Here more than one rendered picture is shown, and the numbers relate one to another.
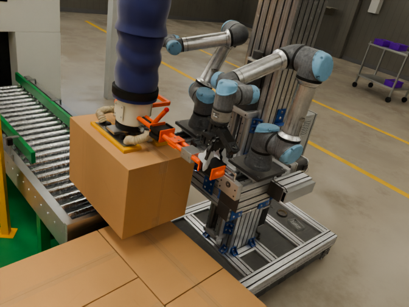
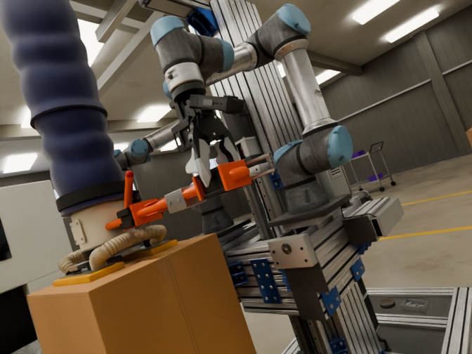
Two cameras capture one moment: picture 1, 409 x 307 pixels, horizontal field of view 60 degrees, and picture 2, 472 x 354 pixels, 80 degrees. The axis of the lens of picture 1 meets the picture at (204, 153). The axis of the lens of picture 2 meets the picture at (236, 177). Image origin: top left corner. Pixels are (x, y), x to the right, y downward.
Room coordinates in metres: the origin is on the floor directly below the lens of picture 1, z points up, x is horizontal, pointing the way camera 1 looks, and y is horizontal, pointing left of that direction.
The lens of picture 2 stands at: (0.70, -0.05, 1.17)
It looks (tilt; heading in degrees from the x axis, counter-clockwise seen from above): 3 degrees up; 358
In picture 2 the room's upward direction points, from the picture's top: 19 degrees counter-clockwise
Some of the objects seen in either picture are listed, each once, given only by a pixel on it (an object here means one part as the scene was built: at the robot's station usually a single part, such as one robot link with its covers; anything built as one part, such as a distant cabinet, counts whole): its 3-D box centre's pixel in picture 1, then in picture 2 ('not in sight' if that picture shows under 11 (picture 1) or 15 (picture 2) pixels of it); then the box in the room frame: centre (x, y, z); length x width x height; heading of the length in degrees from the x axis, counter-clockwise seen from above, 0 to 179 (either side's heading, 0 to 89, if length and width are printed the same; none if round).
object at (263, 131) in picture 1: (266, 136); (294, 162); (1.68, -0.29, 1.20); 0.13 x 0.12 x 0.14; 42
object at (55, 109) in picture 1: (55, 104); not in sight; (2.88, 1.39, 0.60); 1.60 x 0.11 x 0.09; 49
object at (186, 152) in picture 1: (190, 153); (185, 198); (1.35, 0.06, 1.20); 0.07 x 0.07 x 0.04; 47
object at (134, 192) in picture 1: (128, 167); (134, 323); (1.66, 0.39, 0.87); 0.60 x 0.40 x 0.40; 47
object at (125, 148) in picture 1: (115, 132); (84, 270); (1.60, 0.46, 1.10); 0.34 x 0.10 x 0.05; 47
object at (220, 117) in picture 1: (220, 115); (184, 81); (1.28, -0.03, 1.43); 0.08 x 0.08 x 0.05
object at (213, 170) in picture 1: (211, 168); (222, 180); (1.25, -0.04, 1.20); 0.08 x 0.07 x 0.05; 47
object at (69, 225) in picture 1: (123, 207); not in sight; (1.68, 0.41, 0.58); 0.70 x 0.03 x 0.06; 139
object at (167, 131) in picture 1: (162, 131); (140, 214); (1.50, 0.21, 1.20); 0.10 x 0.08 x 0.06; 137
